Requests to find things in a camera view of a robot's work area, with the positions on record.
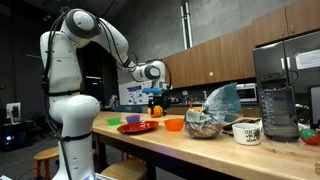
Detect orange toy pumpkin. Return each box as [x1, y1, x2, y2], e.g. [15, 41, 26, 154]
[147, 105, 163, 118]

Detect microwave oven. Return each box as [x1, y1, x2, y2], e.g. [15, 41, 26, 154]
[236, 83, 257, 102]

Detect red plate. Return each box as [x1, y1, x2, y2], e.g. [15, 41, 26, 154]
[117, 121, 159, 133]

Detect blue purple plastic bowl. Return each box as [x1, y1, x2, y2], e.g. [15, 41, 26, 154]
[126, 115, 140, 124]

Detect white ceramic mug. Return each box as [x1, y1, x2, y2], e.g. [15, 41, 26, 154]
[232, 123, 260, 145]

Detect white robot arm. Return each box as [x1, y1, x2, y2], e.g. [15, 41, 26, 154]
[40, 8, 167, 180]

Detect orange plastic bowl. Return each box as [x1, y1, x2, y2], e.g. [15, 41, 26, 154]
[164, 118, 184, 131]

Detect upper wooden cabinets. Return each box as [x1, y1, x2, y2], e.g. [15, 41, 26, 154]
[164, 0, 320, 88]

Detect green plastic bowl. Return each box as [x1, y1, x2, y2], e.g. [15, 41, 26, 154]
[106, 117, 121, 126]

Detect whiteboard with papers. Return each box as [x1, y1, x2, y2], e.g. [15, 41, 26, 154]
[119, 81, 152, 105]

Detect round wooden stool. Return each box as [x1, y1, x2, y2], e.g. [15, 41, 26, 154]
[101, 160, 147, 180]

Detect plastic bag of bread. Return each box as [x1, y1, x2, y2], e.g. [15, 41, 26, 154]
[184, 83, 242, 139]

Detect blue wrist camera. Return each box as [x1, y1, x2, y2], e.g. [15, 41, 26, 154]
[142, 88, 163, 94]

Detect stainless steel refrigerator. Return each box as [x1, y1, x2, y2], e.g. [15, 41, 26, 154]
[253, 31, 320, 105]

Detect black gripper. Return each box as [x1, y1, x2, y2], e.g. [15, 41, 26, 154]
[149, 88, 169, 115]

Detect wooden stool red legs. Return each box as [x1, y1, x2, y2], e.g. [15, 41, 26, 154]
[34, 146, 96, 180]

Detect red toy tomato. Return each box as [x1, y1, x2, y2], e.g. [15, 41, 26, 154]
[299, 129, 320, 145]

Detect dark water bottle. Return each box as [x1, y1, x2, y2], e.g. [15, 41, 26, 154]
[259, 78, 299, 142]

